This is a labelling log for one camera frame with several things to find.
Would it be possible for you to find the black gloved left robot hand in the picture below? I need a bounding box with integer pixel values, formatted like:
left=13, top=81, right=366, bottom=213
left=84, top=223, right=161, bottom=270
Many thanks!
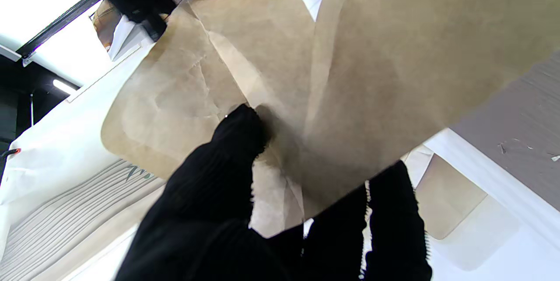
left=115, top=104, right=434, bottom=281

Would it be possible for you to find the brown kraft paper envelope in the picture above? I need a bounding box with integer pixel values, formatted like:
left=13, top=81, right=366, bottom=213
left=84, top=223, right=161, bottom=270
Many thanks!
left=101, top=0, right=560, bottom=238

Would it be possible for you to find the green leafy house plant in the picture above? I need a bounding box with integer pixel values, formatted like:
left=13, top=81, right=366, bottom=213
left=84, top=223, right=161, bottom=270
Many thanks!
left=127, top=165, right=154, bottom=182

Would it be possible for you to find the beige pleated curtain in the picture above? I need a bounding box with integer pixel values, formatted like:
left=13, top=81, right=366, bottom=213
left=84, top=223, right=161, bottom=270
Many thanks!
left=0, top=158, right=168, bottom=281

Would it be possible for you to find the white sheer curtain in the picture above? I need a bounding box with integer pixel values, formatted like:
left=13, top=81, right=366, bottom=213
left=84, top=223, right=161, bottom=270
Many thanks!
left=0, top=40, right=158, bottom=205

